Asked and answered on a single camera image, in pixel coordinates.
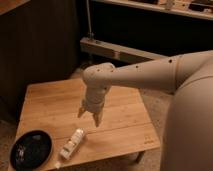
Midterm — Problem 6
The white plastic bottle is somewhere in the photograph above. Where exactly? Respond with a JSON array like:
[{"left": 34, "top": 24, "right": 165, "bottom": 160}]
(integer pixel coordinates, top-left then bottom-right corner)
[{"left": 55, "top": 128, "right": 86, "bottom": 169}]

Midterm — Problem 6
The black ceramic bowl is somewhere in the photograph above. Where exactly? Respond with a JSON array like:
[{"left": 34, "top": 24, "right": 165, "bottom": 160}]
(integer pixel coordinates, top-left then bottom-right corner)
[{"left": 10, "top": 130, "right": 53, "bottom": 171}]

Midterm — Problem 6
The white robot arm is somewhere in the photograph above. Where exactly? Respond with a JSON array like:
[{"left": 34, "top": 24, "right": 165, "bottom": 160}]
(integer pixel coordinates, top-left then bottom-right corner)
[{"left": 79, "top": 49, "right": 213, "bottom": 171}]

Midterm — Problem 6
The wooden table leg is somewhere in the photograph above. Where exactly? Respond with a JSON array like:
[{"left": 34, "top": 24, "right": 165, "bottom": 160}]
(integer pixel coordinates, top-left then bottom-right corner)
[{"left": 135, "top": 152, "right": 145, "bottom": 164}]

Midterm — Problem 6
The metal vertical pole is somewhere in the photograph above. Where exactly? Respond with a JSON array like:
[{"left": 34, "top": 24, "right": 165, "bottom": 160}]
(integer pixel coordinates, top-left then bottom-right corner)
[{"left": 86, "top": 0, "right": 94, "bottom": 41}]

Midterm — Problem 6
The grey metal beam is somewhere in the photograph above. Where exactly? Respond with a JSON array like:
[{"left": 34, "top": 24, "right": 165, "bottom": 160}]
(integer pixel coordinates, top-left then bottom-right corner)
[{"left": 80, "top": 37, "right": 165, "bottom": 63}]

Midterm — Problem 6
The wooden shelf board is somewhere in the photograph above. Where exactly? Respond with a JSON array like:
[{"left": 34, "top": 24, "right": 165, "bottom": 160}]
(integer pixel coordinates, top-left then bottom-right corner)
[{"left": 93, "top": 0, "right": 213, "bottom": 21}]

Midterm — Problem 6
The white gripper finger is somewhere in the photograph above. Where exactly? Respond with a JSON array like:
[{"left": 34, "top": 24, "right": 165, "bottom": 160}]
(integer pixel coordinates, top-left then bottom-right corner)
[
  {"left": 93, "top": 113, "right": 102, "bottom": 127},
  {"left": 77, "top": 107, "right": 86, "bottom": 118}
]

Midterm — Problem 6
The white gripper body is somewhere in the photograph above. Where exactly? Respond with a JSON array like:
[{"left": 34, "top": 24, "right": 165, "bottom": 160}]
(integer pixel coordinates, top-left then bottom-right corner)
[{"left": 83, "top": 87, "right": 109, "bottom": 114}]

